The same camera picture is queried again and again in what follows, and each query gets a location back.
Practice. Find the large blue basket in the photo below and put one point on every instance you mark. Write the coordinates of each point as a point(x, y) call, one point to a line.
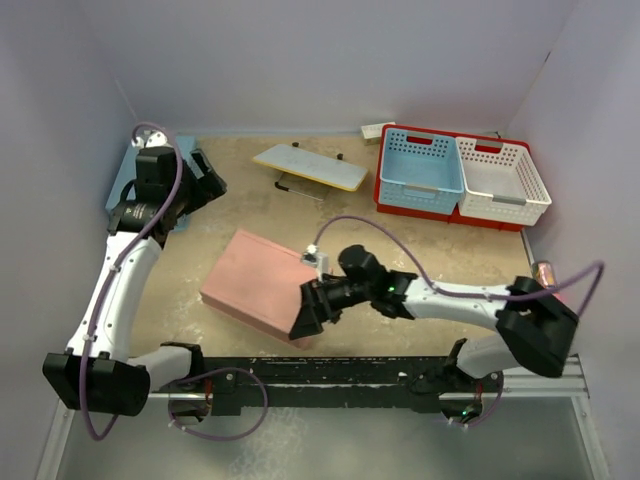
point(127, 172)

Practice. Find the yellow-edged whiteboard stand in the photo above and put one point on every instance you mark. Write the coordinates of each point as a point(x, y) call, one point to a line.
point(292, 161)

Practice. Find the small white box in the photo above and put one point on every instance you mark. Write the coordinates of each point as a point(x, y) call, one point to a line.
point(372, 133)

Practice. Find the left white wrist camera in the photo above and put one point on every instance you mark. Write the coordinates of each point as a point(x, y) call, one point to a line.
point(149, 139)

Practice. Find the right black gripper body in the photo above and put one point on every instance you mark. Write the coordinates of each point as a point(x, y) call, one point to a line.
point(338, 295)

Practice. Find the pink marker tube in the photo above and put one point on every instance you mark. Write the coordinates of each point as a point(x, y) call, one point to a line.
point(544, 273)

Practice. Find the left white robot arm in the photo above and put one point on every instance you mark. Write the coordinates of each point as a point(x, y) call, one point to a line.
point(96, 372)

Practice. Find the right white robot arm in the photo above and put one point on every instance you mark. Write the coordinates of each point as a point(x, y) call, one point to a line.
point(530, 327)

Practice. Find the large pink basket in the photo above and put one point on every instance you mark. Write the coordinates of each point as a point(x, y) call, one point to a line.
point(257, 282)

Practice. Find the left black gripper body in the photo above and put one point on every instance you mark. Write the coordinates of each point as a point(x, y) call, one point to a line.
point(193, 193)

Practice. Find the small blue perforated basket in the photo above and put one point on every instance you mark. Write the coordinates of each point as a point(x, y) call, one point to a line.
point(419, 171)

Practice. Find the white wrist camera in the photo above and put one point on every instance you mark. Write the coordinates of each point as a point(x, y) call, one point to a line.
point(149, 139)
point(316, 259)

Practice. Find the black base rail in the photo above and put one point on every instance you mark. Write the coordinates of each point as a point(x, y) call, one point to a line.
point(416, 383)

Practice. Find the red plastic tray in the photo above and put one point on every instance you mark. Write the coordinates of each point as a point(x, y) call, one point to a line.
point(455, 217)

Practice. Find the white perforated basket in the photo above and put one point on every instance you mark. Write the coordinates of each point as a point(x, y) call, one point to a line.
point(501, 182)

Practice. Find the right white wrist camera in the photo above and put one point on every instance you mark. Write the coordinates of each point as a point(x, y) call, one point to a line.
point(316, 259)

